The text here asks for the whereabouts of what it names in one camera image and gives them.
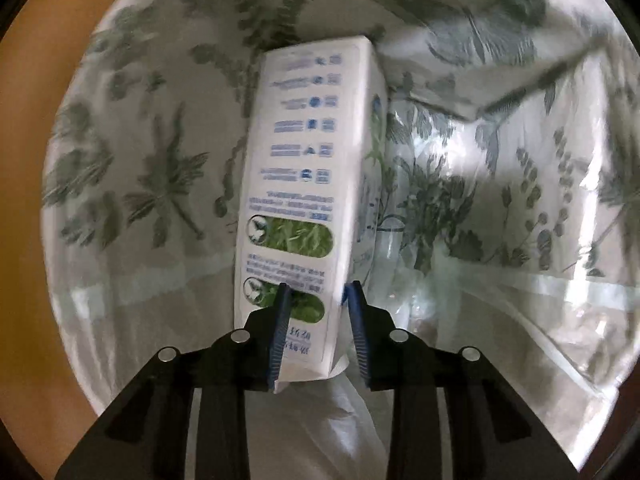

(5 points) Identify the small clear plastic bottle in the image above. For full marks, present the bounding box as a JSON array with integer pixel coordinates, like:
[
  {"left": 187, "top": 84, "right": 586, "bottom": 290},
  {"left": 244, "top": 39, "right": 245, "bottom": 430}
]
[{"left": 372, "top": 225, "right": 441, "bottom": 331}]

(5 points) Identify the white milk carton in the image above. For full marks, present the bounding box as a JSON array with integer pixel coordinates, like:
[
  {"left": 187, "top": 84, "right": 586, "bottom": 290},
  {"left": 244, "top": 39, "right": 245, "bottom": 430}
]
[{"left": 232, "top": 35, "right": 388, "bottom": 393}]

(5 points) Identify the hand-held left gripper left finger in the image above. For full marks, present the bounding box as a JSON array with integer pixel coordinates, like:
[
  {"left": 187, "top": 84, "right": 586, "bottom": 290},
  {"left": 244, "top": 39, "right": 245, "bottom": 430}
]
[{"left": 54, "top": 282, "right": 293, "bottom": 480}]

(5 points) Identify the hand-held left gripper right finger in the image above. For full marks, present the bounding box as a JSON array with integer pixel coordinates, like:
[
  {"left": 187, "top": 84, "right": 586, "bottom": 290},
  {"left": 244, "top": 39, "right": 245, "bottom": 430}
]
[{"left": 342, "top": 280, "right": 583, "bottom": 480}]

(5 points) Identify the leaf print trash bag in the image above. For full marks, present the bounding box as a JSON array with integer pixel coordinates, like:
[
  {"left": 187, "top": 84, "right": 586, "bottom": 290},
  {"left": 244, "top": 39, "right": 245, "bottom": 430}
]
[{"left": 40, "top": 0, "right": 640, "bottom": 471}]

